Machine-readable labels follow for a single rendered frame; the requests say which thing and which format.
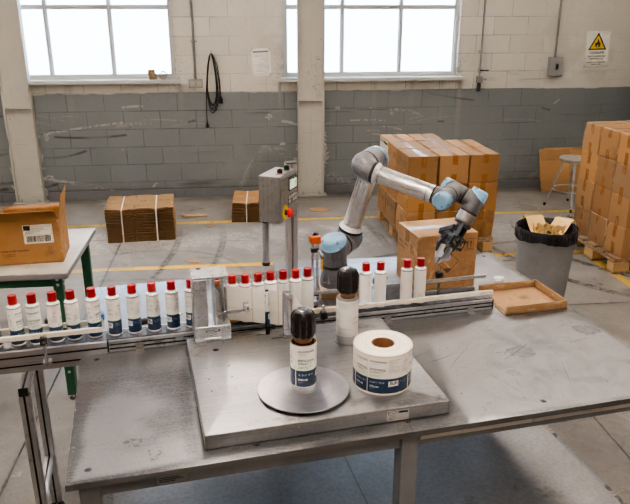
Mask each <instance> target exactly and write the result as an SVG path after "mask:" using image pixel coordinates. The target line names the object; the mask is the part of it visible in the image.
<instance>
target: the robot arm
mask: <svg viewBox="0 0 630 504"><path fill-rule="evenodd" d="M388 163H389V156H388V154H387V152H386V151H385V150H384V149H383V148H382V147H380V146H371V147H368V148H367V149H365V150H364V151H362V152H360V153H358V154H356V155H355V156H354V158H353V160H352V163H351V168H352V171H353V173H354V174H355V175H356V176H357V180H356V183H355V187H354V190H353V193H352V196H351V199H350V203H349V206H348V209H347V212H346V215H345V219H344V220H343V221H341V222H340V224H339V227H338V230H337V232H331V233H328V234H326V235H324V236H323V237H322V239H321V251H322V253H323V255H324V257H323V271H322V272H321V276H320V285H321V286H322V287H324V288H327V289H337V273H338V270H339V269H340V268H342V267H344V266H347V256H348V255H349V254H350V253H351V252H353V251H354V250H356V249H357V248H358V247H359V246H360V245H361V243H362V241H363V233H362V232H363V228H362V226H361V225H362V222H363V219H364V216H365V213H366V210H367V207H368V204H369V201H370V198H371V195H372V192H373V189H374V186H375V183H378V184H380V185H383V186H386V187H389V188H391V189H394V190H397V191H399V192H402V193H405V194H407V195H410V196H413V197H415V198H418V199H421V200H423V201H426V202H429V203H431V204H433V206H434V207H435V208H436V209H437V210H445V209H447V208H449V207H450V206H451V205H452V204H453V203H454V202H455V201H456V202H458V203H460V204H462V207H461V208H460V210H459V212H458V213H457V215H456V217H457V218H455V220H454V221H456V222H457V224H456V225H455V224H452V225H448V226H444V227H440V228H439V232H438V233H440V234H441V236H440V238H439V239H438V240H437V243H436V248H435V263H436V264H439V263H441V262H442V261H443V260H446V261H449V260H450V258H451V256H450V253H452V252H454V251H455V250H457V251H460V252H461V250H462V249H463V247H464V245H465V244H466V242H467V241H466V240H464V238H463V237H464V235H465V233H466V232H467V230H470V229H471V227H470V225H472V223H473V221H474V220H475V218H476V217H477V215H478V213H479V212H480V210H481V208H482V207H483V205H484V203H485V202H486V200H487V198H488V193H486V192H485V191H483V190H481V189H479V188H477V187H475V186H474V187H473V188H472V189H469V188H468V187H466V186H464V185H462V184H460V183H459V182H457V181H456V180H453V179H451V178H449V177H447V178H446V179H445V180H444V181H443V182H442V184H441V186H440V187H438V186H435V185H433V184H430V183H427V182H424V181H422V180H419V179H416V178H413V177H411V176H408V175H405V174H402V173H400V172H397V171H394V170H391V169H389V168H386V167H387V165H388ZM445 243H446V245H447V246H449V247H445ZM463 243H464V245H463V247H462V248H461V249H460V247H461V246H462V244H463Z"/></svg>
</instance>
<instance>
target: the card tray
mask: <svg viewBox="0 0 630 504"><path fill-rule="evenodd" d="M478 290H481V291H483V290H493V295H490V296H491V297H492V298H493V299H494V302H493V306H495V307H496V308H497V309H498V310H500V311H501V312H502V313H503V314H505V315H514V314H522V313H531V312H539V311H548V310H556V309H565V308H566V307H567V300H566V299H565V298H563V297H562V296H560V295H559V294H557V293H556V292H554V291H553V290H551V289H550V288H548V287H547V286H545V285H544V284H542V283H541V282H539V281H538V280H536V279H533V280H524V281H514V282H505V283H495V284H485V285H479V287H478Z"/></svg>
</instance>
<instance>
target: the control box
mask: <svg viewBox="0 0 630 504"><path fill-rule="evenodd" d="M279 168H281V169H282V171H283V169H284V168H283V167H274V168H272V169H270V170H269V171H267V172H265V173H263V174H261V175H259V176H258V182H259V218H260V222H269V223H278V224H281V223H282V222H284V221H285V220H287V219H288V218H289V217H287V215H285V210H288V208H292V210H293V215H294V214H295V213H297V200H295V201H293V202H292V203H290V204H289V200H288V195H289V194H291V193H293V192H294V191H296V190H297V187H296V188H294V189H292V190H291V191H289V177H291V176H292V175H294V174H296V173H297V170H295V169H293V168H291V169H290V171H283V175H277V174H276V173H277V169H279Z"/></svg>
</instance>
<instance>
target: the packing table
mask: <svg viewBox="0 0 630 504"><path fill-rule="evenodd" d="M95 233H96V230H95V228H84V229H68V235H69V243H70V248H69V250H68V253H67V255H66V258H65V260H64V262H54V263H39V264H24V265H9V266H0V289H4V288H29V287H53V289H54V291H56V297H57V300H58V301H60V308H61V315H62V323H64V322H66V317H65V309H64V300H65V299H66V297H65V290H66V289H65V279H68V277H69V275H70V274H71V272H72V271H73V269H74V267H75V266H76V264H77V262H78V261H79V259H80V258H81V263H82V271H83V279H84V288H85V296H86V297H87V291H86V288H87V287H94V282H93V273H92V264H91V255H90V247H89V245H90V241H91V240H92V238H93V236H94V235H95ZM64 370H65V377H66V384H67V392H68V395H72V396H70V399H71V400H75V399H76V392H77V384H78V381H77V374H76V366H71V367H64Z"/></svg>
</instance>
